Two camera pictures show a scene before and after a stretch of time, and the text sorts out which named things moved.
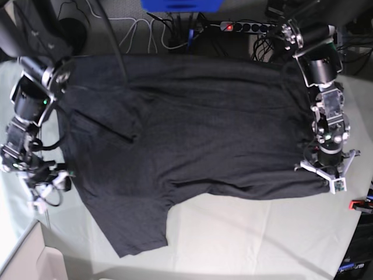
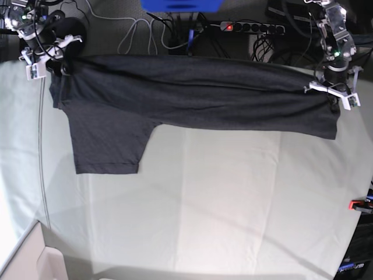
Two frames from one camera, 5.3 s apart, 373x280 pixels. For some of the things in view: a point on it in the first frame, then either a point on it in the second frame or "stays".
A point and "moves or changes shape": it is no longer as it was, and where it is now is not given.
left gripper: (39, 171) -> (30, 23)
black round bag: (76, 31) stays
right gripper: (330, 145) -> (337, 53)
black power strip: (246, 27) stays
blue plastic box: (182, 6) stays
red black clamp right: (365, 206) stays
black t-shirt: (142, 133) moves or changes shape
